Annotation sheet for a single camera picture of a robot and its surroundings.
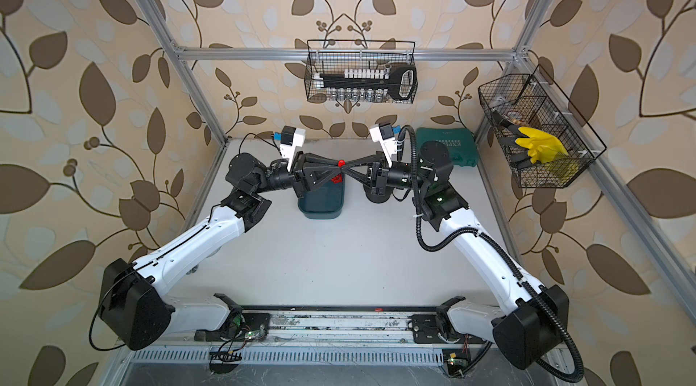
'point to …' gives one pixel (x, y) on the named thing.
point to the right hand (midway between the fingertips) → (342, 169)
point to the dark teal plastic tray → (324, 202)
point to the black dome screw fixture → (378, 194)
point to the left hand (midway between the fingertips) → (333, 167)
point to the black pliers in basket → (508, 134)
